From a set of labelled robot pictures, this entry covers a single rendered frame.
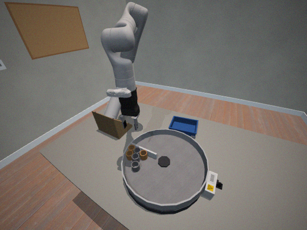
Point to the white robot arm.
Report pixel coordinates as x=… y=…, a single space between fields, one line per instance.
x=124 y=41

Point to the bronze bushing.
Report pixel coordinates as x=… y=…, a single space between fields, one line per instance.
x=143 y=155
x=129 y=154
x=131 y=147

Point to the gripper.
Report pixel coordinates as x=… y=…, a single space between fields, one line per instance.
x=126 y=92

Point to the blue crate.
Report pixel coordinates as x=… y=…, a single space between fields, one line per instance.
x=184 y=125

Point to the grey steel bushing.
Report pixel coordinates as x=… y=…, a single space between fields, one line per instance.
x=135 y=163
x=135 y=157
x=137 y=150

